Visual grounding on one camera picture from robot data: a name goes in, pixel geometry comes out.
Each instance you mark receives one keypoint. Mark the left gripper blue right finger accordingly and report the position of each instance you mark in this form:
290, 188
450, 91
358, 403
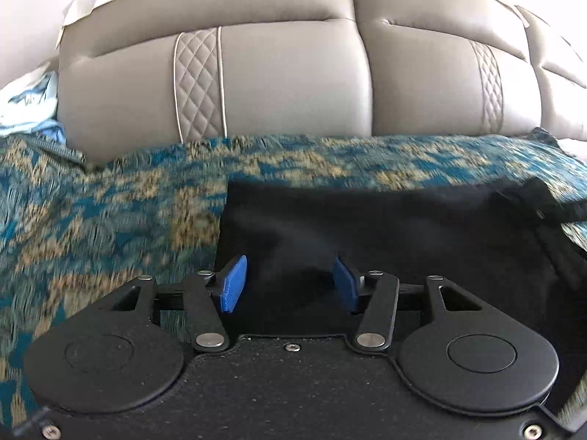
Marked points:
349, 283

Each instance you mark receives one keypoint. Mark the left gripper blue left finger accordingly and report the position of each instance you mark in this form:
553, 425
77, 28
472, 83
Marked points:
230, 283

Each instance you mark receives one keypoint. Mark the black pants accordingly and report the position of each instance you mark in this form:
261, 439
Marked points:
474, 292

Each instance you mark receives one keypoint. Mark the blue paisley patterned throw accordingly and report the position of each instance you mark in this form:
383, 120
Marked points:
71, 232

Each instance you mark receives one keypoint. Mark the beige leather sofa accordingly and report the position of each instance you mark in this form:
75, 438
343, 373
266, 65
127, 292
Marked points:
145, 73

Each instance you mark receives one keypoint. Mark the light blue white cloth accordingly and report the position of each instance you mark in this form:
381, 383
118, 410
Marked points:
29, 104

